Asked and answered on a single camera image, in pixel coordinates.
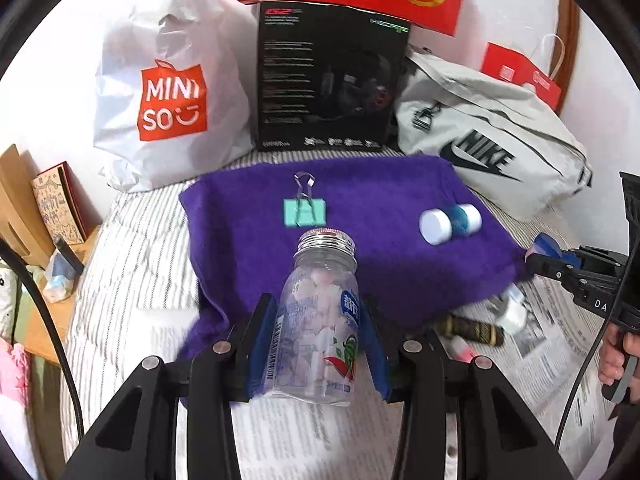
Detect white plastic shopping bag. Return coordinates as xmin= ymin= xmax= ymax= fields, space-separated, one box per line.
xmin=93 ymin=0 xmax=257 ymax=193

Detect clear plastic candy bottle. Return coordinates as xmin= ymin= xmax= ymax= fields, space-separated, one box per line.
xmin=263 ymin=228 xmax=363 ymax=407

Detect wooden side table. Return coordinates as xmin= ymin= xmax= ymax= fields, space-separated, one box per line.
xmin=0 ymin=144 xmax=103 ymax=366

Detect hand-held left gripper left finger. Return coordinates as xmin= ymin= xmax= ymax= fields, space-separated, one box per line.
xmin=62 ymin=293 xmax=279 ymax=480

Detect black headset box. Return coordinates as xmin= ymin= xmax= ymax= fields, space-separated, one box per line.
xmin=255 ymin=1 xmax=413 ymax=153

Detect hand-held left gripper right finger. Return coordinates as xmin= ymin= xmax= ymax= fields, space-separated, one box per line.
xmin=361 ymin=296 xmax=574 ymax=480

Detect blue jar with white caps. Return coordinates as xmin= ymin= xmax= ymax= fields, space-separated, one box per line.
xmin=419 ymin=203 xmax=483 ymax=247

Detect small red paper bag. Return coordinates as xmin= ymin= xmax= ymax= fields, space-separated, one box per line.
xmin=481 ymin=35 xmax=568 ymax=111

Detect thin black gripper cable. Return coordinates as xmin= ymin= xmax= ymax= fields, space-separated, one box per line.
xmin=553 ymin=240 xmax=636 ymax=456

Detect pink fabric item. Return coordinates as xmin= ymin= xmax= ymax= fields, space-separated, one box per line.
xmin=0 ymin=340 xmax=41 ymax=480

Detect grey sling bag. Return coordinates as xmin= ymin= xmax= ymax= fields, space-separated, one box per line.
xmin=395 ymin=50 xmax=594 ymax=224

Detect purple fuzzy cloth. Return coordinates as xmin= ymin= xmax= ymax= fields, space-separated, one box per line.
xmin=176 ymin=155 xmax=537 ymax=401

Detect small tissue packet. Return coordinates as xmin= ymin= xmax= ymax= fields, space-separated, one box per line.
xmin=43 ymin=254 xmax=84 ymax=304

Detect small clear white bottle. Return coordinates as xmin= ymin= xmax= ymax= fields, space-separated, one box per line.
xmin=496 ymin=285 xmax=529 ymax=335

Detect person's right hand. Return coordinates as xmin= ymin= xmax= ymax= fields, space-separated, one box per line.
xmin=598 ymin=324 xmax=640 ymax=387

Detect pink and white tube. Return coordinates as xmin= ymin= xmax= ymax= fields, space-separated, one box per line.
xmin=444 ymin=335 xmax=480 ymax=364

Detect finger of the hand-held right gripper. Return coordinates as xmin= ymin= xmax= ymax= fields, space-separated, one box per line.
xmin=524 ymin=233 xmax=581 ymax=286
xmin=560 ymin=245 xmax=629 ymax=273

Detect newspaper sheet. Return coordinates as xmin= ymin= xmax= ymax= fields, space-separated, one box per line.
xmin=425 ymin=270 xmax=621 ymax=480

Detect teal binder clip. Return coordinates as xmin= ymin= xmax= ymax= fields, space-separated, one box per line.
xmin=283 ymin=172 xmax=328 ymax=228

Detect dark patterned tube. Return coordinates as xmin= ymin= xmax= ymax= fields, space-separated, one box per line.
xmin=434 ymin=314 xmax=505 ymax=347

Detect brown illustrated notebook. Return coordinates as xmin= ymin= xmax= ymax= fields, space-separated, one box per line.
xmin=31 ymin=161 xmax=90 ymax=247

